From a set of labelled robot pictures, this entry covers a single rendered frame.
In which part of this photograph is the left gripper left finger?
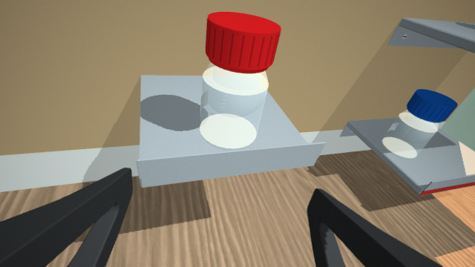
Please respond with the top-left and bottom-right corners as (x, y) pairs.
(0, 168), (133, 267)

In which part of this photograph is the clear glass bottle with red cap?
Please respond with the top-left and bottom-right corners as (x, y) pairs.
(200, 12), (281, 151)

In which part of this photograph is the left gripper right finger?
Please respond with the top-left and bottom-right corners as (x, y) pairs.
(307, 188), (443, 267)

